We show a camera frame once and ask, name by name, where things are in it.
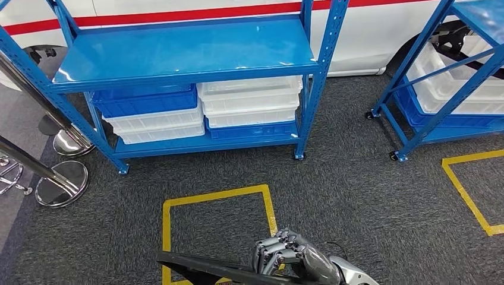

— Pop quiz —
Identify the black plastic plate frame part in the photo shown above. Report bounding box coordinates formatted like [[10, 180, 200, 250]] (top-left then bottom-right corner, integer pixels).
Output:
[[156, 251, 327, 285]]

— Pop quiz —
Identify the white car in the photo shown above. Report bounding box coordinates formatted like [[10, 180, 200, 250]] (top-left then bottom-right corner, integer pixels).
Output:
[[0, 0, 473, 93]]

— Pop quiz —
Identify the thin black cable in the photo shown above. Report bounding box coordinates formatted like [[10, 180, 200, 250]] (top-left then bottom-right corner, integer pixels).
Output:
[[325, 240, 349, 261]]

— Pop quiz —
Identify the yellow floor tape square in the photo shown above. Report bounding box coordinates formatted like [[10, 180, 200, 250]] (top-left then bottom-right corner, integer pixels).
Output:
[[442, 149, 504, 237]]

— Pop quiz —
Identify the dark round stanchion base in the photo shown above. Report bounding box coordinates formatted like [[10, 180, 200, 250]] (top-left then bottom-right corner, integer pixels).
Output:
[[38, 115, 64, 137]]

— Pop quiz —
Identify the blue metal shelf rack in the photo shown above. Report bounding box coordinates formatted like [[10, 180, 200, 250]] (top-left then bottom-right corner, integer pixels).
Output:
[[365, 0, 504, 163], [0, 0, 351, 175]]

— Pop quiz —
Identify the red barrier belt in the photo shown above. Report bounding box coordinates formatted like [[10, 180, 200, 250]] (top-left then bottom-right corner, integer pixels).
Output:
[[3, 0, 434, 36]]

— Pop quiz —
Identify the chrome star chair base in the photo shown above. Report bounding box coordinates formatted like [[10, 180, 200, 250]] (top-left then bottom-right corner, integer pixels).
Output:
[[0, 155, 33, 197]]

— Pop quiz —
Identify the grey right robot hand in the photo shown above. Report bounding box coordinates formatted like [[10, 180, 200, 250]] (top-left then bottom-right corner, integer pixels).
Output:
[[251, 229, 342, 285]]

